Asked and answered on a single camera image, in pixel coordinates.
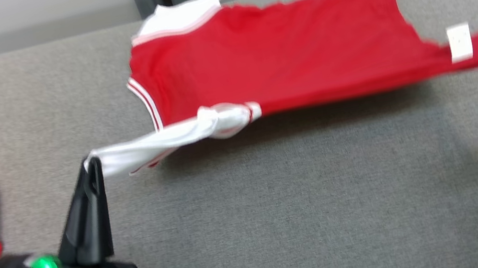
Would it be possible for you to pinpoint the red shirt with white sleeves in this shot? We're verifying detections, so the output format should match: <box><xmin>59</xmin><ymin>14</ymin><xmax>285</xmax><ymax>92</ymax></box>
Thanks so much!
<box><xmin>62</xmin><ymin>0</ymin><xmax>478</xmax><ymax>184</ymax></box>

